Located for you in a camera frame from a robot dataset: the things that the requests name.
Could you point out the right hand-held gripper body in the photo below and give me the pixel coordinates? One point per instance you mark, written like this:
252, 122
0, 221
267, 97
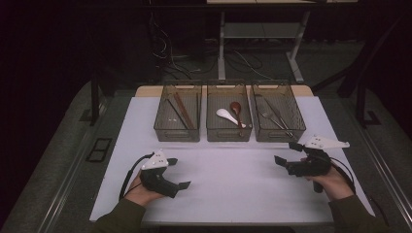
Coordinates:
312, 165

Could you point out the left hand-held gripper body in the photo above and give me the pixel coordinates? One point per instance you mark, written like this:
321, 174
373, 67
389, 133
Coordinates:
155, 178

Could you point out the smoky clear plastic bin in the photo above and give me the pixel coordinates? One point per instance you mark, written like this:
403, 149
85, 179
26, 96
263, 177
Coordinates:
226, 97
165, 119
291, 110

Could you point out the metal knife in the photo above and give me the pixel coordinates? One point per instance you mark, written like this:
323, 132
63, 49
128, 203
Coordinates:
275, 111

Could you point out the metal fork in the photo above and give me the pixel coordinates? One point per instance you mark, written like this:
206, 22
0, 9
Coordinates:
267, 115

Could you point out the black chopstick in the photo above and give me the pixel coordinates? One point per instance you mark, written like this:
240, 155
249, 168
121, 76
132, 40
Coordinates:
177, 113

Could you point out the white ceramic spoon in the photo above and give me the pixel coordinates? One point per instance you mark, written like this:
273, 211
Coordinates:
223, 114

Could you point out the brown wooden spoon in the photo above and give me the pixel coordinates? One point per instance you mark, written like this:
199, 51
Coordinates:
235, 106

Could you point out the person's left hand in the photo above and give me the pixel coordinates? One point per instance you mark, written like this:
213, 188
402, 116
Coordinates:
139, 194

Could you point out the person's right hand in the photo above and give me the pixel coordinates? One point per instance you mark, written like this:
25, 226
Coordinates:
336, 186

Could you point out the white table cover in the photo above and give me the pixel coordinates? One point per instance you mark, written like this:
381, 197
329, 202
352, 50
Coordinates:
233, 187

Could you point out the black metal stand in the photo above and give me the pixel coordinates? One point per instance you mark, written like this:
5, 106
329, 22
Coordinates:
94, 97
362, 97

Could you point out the white metal desk frame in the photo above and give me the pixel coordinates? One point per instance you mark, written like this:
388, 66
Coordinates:
259, 30

